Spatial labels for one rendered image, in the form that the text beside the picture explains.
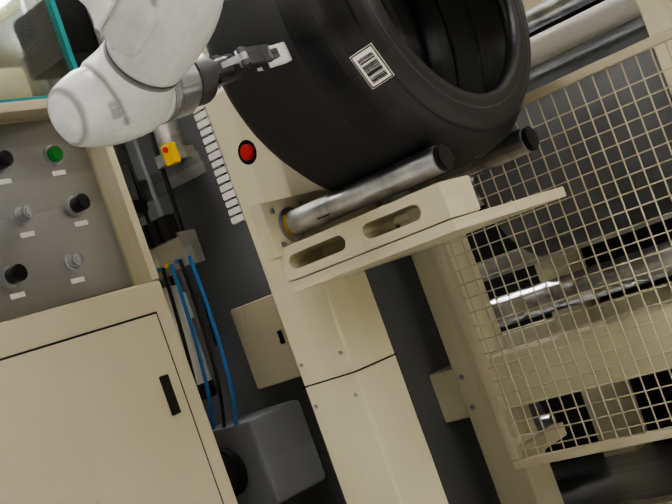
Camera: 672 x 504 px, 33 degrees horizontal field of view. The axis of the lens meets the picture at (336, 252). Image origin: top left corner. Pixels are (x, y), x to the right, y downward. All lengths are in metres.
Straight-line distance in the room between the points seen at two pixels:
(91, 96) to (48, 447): 0.72
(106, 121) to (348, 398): 0.85
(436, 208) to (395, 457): 0.53
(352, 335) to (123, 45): 0.87
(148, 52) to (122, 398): 0.83
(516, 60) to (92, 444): 0.97
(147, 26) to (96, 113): 0.13
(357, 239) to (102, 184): 0.58
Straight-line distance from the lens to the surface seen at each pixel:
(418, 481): 2.10
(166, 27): 1.33
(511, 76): 1.97
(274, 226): 1.94
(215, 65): 1.56
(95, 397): 1.99
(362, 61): 1.69
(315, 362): 2.08
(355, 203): 1.85
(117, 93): 1.40
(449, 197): 1.73
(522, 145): 1.99
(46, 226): 2.09
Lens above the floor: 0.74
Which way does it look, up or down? 3 degrees up
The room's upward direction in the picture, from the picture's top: 20 degrees counter-clockwise
